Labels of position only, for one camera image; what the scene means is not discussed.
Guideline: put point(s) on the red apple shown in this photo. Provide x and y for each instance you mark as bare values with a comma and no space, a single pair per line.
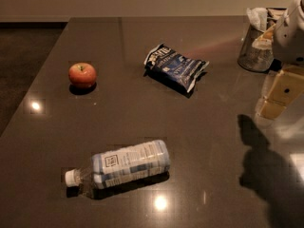
82,75

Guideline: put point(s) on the white crumpled napkin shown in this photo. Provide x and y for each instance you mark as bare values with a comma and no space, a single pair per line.
258,18

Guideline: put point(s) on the blue label plastic water bottle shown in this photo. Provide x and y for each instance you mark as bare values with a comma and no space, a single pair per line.
121,166

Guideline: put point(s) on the blue chip bag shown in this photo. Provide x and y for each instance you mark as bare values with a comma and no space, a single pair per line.
171,65

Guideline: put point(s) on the metal mesh cup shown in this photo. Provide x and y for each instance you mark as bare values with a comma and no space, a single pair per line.
256,54

